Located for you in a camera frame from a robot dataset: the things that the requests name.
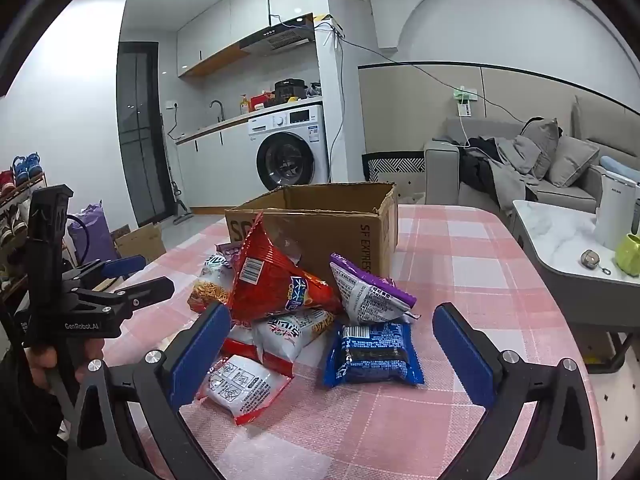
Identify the green mug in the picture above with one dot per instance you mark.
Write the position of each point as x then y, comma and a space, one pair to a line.
629, 255

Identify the white red noodle snack packet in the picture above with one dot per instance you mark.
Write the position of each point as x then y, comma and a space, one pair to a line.
212, 285
245, 390
285, 340

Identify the white electric kettle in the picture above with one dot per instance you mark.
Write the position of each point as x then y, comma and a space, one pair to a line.
617, 205

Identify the white router box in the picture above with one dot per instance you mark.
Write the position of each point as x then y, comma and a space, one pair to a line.
330, 22

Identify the marble coffee table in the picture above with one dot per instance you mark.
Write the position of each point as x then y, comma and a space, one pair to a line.
555, 240

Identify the brown cardboard box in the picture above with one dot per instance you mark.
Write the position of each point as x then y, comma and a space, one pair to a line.
320, 230

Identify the yellow bottle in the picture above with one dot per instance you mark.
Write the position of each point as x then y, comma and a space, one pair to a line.
244, 106

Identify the pile of dark clothes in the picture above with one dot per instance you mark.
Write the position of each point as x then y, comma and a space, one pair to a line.
492, 170

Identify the upright floor mop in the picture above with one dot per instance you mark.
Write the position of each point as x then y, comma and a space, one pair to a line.
180, 205

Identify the blue cookie packet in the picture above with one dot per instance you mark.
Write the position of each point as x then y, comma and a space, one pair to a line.
372, 355

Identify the wall socket with chargers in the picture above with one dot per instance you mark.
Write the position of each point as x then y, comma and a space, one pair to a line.
465, 100

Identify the red shoes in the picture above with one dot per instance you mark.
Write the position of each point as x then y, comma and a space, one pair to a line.
6, 182

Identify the person's left hand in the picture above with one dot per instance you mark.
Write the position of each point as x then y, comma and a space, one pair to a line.
42, 362

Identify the person's left forearm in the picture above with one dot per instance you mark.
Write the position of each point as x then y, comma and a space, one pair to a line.
25, 420

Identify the purple plastic bag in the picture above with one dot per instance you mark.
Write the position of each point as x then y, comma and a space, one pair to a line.
95, 235

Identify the red box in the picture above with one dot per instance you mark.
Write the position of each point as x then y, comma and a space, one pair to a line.
261, 101

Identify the steel range hood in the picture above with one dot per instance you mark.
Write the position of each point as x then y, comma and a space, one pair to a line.
280, 37

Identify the pink checked tablecloth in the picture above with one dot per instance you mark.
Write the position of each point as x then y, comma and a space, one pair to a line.
475, 260

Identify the open floor cardboard box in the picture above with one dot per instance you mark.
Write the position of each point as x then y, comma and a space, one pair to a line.
142, 245

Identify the light blue pillow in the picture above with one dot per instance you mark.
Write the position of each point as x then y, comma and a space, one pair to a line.
620, 166

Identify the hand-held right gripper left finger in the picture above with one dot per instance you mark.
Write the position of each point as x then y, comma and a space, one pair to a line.
200, 355

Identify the white washing machine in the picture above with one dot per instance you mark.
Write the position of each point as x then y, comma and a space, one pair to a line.
295, 125

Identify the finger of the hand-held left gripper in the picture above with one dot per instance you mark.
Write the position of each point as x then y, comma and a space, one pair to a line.
145, 292
131, 263

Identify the black rice cooker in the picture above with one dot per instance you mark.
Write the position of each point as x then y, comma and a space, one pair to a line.
290, 90

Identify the blue shoes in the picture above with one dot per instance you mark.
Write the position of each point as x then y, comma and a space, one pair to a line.
27, 166

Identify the small purple snack packet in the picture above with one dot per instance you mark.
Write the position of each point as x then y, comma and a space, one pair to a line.
226, 250

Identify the black white patterned mat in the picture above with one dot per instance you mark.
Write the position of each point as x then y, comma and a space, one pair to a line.
395, 165

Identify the large red snack bag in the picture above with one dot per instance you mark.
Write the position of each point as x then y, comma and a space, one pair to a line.
265, 280

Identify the light grey cushion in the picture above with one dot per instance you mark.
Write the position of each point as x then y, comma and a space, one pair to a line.
572, 160

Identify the purple white snack packet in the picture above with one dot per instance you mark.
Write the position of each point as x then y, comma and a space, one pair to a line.
370, 295

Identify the wooden shoe rack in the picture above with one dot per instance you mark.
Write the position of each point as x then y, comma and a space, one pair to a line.
20, 195

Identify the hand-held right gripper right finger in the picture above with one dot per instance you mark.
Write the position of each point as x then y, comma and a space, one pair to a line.
465, 355

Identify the grey sofa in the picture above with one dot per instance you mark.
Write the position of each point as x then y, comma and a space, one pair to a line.
565, 195

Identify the curved kitchen faucet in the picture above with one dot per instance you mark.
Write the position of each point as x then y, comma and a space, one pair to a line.
218, 107

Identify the dark grey cushion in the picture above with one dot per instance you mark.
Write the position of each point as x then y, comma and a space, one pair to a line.
542, 142

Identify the white wall cabinets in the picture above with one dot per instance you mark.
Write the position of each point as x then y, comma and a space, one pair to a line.
220, 30

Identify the white kitchen base cabinet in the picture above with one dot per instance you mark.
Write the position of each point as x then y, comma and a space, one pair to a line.
220, 170

